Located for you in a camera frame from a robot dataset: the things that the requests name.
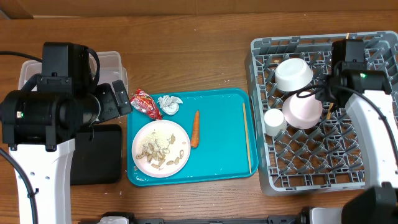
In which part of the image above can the white tissue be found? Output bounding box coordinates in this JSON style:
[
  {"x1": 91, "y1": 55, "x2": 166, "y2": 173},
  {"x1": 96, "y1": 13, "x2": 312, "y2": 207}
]
[{"x1": 157, "y1": 95, "x2": 183, "y2": 116}]

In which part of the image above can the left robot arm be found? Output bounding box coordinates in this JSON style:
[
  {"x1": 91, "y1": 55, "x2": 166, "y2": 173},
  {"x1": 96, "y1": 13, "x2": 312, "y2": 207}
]
[{"x1": 1, "y1": 42, "x2": 132, "y2": 223}]

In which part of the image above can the teal serving tray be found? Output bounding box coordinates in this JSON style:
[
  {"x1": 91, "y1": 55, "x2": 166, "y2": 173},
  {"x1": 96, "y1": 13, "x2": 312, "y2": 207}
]
[{"x1": 127, "y1": 88, "x2": 259, "y2": 187}]

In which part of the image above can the pink plate with peanuts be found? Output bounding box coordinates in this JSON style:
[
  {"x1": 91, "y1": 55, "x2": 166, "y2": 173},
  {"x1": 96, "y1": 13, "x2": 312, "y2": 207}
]
[{"x1": 131, "y1": 120, "x2": 191, "y2": 178}]

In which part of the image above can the white cup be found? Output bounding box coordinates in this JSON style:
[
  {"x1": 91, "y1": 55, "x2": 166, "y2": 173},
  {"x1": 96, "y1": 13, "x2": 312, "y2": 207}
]
[{"x1": 264, "y1": 108, "x2": 287, "y2": 137}]

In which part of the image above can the red snack wrapper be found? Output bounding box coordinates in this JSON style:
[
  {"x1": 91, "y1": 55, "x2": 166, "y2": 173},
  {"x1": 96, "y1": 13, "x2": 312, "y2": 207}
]
[{"x1": 130, "y1": 88, "x2": 162, "y2": 120}]

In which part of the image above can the clear plastic bin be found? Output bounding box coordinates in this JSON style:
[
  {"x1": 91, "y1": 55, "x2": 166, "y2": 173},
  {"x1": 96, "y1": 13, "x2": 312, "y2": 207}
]
[{"x1": 17, "y1": 50, "x2": 129, "y2": 124}]

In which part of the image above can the black tray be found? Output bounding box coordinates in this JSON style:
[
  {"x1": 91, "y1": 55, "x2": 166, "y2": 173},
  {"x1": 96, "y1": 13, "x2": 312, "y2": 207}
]
[{"x1": 70, "y1": 124, "x2": 123, "y2": 185}]

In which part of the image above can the grey dishwasher rack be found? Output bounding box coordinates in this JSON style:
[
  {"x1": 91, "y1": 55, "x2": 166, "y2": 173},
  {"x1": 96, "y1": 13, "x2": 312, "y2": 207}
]
[{"x1": 245, "y1": 31, "x2": 397, "y2": 195}]

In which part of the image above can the white bowl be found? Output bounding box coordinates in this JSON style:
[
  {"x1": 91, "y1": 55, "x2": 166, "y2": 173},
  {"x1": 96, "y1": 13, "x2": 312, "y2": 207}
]
[{"x1": 275, "y1": 58, "x2": 313, "y2": 92}]

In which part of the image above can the pink bowl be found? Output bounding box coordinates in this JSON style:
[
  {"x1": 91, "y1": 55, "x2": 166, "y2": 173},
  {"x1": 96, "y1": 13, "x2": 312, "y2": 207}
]
[{"x1": 282, "y1": 91, "x2": 323, "y2": 129}]

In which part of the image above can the orange carrot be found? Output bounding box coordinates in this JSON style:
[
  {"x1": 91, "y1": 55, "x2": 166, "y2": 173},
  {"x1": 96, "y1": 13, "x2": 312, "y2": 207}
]
[{"x1": 190, "y1": 110, "x2": 200, "y2": 148}]

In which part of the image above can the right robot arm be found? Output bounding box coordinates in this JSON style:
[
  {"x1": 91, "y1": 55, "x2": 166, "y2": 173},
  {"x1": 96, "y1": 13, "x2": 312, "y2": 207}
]
[{"x1": 317, "y1": 70, "x2": 397, "y2": 223}]

